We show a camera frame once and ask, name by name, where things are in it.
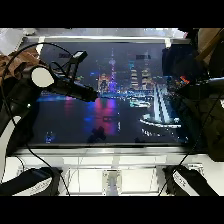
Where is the brown garment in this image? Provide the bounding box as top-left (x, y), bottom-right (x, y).
top-left (0, 48), bottom-right (45, 88)

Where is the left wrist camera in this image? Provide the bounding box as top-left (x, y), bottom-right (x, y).
top-left (63, 50), bottom-right (89, 81)

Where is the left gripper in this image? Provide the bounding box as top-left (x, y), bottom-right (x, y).
top-left (69, 82), bottom-right (100, 103)

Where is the silver frame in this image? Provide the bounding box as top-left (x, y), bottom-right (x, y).
top-left (0, 34), bottom-right (224, 197)

